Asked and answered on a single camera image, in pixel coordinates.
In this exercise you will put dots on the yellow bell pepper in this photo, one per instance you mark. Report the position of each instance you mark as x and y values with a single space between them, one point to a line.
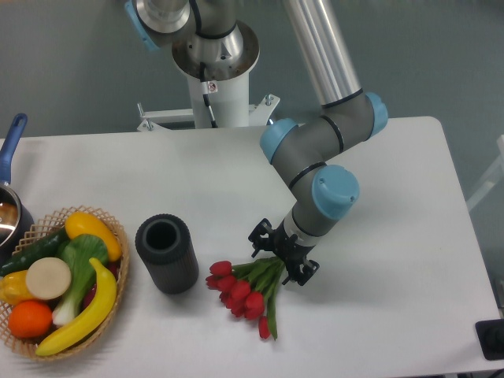
14 289

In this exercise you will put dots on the green bok choy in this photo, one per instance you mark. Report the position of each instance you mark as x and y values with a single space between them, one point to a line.
76 255

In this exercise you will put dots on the blue handled saucepan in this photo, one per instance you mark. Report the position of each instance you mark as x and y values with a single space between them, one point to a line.
15 218

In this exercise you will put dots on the beige round disc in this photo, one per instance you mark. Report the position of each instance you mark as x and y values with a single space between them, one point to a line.
48 278

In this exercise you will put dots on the dark grey ribbed vase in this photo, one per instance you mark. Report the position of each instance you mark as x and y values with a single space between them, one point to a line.
164 244

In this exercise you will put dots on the red tulip bouquet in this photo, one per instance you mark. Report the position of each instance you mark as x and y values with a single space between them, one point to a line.
249 290

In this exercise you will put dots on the orange fruit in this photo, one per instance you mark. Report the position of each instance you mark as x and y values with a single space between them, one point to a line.
30 319

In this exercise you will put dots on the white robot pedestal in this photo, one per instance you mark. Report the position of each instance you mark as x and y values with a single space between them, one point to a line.
217 73

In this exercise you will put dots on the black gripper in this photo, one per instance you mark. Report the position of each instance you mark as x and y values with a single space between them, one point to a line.
289 248

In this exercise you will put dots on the black device at table edge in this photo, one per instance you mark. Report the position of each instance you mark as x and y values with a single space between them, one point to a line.
490 336

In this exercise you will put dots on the woven wicker basket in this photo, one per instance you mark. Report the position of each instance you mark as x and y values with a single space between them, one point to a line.
46 226

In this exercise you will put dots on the yellow banana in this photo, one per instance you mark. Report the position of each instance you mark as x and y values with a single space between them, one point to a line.
87 321

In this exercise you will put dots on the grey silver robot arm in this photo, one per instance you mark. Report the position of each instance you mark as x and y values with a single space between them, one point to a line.
300 154

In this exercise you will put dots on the yellow squash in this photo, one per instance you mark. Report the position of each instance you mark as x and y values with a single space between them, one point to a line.
80 223

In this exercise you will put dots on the red fruit in basket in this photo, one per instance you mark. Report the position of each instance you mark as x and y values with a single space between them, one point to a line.
113 267

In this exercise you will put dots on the green cucumber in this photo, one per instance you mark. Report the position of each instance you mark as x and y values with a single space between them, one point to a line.
46 247

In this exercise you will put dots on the white frame at right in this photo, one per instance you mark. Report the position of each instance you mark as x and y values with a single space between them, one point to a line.
488 180

